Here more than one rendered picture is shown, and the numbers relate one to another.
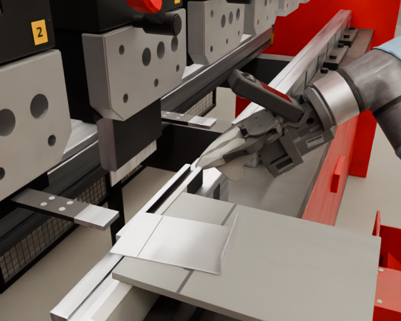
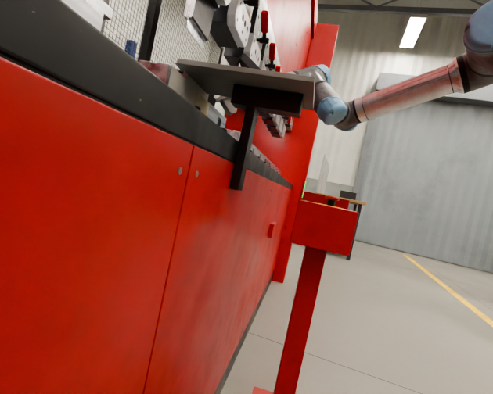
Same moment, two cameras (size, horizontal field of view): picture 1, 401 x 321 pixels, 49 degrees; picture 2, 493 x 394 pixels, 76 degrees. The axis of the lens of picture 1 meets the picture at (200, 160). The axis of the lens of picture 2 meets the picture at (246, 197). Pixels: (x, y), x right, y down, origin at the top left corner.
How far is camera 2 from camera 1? 0.60 m
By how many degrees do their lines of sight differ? 28
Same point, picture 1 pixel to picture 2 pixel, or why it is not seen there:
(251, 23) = (249, 51)
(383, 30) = (297, 186)
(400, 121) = (319, 91)
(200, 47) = (234, 12)
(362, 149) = (282, 262)
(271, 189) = not seen: hidden behind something
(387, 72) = (314, 72)
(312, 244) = not seen: hidden behind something
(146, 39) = not seen: outside the picture
